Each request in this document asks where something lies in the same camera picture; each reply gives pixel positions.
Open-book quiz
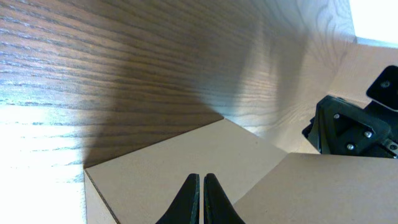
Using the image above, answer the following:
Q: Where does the cardboard box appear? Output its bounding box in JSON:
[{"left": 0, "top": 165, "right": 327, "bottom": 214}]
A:
[{"left": 85, "top": 119, "right": 397, "bottom": 223}]

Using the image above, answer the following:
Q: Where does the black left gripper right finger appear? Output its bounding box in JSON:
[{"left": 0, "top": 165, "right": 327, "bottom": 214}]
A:
[{"left": 203, "top": 173, "right": 245, "bottom": 224}]

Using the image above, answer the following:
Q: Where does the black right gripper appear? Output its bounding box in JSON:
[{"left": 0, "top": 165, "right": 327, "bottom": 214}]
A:
[{"left": 302, "top": 65, "right": 397, "bottom": 159}]

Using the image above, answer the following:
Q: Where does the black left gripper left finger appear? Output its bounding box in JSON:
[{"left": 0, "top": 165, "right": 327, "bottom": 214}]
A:
[{"left": 156, "top": 174, "right": 200, "bottom": 224}]

